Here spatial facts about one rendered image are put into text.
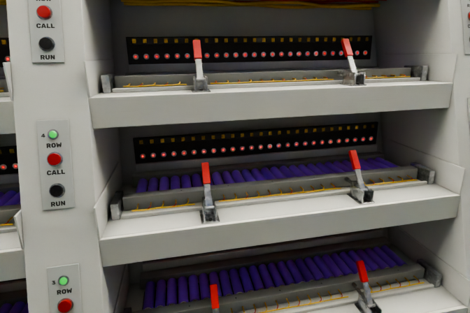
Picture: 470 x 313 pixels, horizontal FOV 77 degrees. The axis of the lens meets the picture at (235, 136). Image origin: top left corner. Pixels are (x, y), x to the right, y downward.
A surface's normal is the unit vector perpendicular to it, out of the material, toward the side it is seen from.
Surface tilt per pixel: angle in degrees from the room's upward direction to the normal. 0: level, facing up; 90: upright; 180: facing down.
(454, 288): 90
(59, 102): 90
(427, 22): 90
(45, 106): 90
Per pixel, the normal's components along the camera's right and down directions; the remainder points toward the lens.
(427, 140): -0.98, 0.07
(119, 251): 0.20, 0.26
